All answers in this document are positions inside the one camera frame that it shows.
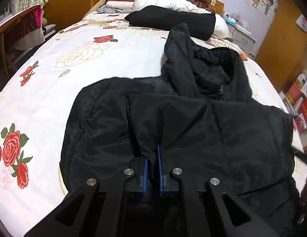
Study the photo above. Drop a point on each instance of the dark storage box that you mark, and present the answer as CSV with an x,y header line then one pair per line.
x,y
49,30

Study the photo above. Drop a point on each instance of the folded black blanket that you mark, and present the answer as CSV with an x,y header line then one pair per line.
x,y
168,19

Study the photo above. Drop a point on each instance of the white pillow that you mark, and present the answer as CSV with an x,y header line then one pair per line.
x,y
117,4

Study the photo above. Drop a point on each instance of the grey crumpled cloth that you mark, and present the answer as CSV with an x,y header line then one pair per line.
x,y
111,9

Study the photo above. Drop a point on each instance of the clutter on nightstand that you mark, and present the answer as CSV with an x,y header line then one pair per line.
x,y
233,19

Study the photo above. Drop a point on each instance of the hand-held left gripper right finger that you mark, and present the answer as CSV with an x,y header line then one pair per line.
x,y
160,170

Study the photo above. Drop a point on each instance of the red plaid hanging cloth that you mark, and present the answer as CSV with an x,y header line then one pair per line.
x,y
29,29

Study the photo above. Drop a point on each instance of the white duvet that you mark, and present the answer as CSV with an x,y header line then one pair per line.
x,y
163,0

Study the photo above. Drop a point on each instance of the beige padded bed rail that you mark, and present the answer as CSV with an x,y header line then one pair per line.
x,y
94,7

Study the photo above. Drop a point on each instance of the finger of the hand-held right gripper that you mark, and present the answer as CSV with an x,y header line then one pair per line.
x,y
303,156

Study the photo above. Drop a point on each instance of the pile of cardboard boxes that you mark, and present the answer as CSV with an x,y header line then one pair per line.
x,y
300,98

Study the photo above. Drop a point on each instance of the white nightstand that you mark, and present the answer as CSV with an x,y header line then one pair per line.
x,y
242,38

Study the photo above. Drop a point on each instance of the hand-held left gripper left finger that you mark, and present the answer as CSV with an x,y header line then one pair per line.
x,y
144,177

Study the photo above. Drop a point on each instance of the bed with floral sheet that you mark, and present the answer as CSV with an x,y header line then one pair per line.
x,y
94,79

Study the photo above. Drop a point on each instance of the black padded jacket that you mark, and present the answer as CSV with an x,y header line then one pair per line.
x,y
193,118

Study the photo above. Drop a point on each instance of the small brown plush toy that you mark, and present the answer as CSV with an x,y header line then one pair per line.
x,y
44,21

